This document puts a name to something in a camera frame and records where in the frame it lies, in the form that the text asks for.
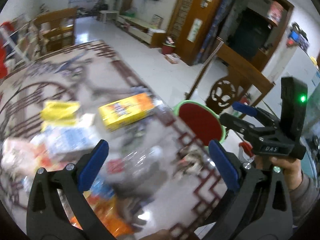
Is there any orange lion snack bag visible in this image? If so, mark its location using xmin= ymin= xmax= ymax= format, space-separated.
xmin=84 ymin=193 xmax=133 ymax=238

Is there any orange yellow snack box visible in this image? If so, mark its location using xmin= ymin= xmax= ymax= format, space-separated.
xmin=98 ymin=93 xmax=155 ymax=131

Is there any blue white milk carton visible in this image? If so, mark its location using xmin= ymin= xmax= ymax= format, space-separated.
xmin=42 ymin=126 xmax=100 ymax=155

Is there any yellow medicine packet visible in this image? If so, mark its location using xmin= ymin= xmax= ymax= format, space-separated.
xmin=40 ymin=100 xmax=81 ymax=125

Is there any right forearm grey sleeve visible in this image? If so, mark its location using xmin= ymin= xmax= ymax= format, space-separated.
xmin=290 ymin=173 xmax=319 ymax=227

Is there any green red trash bin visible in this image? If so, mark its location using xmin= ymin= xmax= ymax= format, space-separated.
xmin=173 ymin=100 xmax=226 ymax=146

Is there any person's right hand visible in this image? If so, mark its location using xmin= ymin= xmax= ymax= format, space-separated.
xmin=254 ymin=155 xmax=303 ymax=191

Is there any small red bin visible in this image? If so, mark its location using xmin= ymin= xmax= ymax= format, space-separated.
xmin=162 ymin=36 xmax=176 ymax=55

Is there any low tv cabinet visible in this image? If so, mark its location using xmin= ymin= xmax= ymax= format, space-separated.
xmin=116 ymin=15 xmax=166 ymax=48

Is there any white book rack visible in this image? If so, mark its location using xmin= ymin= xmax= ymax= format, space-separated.
xmin=1 ymin=14 xmax=38 ymax=71

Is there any white small table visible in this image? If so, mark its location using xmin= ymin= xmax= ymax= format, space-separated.
xmin=99 ymin=10 xmax=119 ymax=23

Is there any wooden armchair far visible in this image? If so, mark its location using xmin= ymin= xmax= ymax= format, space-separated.
xmin=33 ymin=8 xmax=77 ymax=53

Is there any red cloth bag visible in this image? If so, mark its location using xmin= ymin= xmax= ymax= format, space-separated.
xmin=0 ymin=21 xmax=14 ymax=79

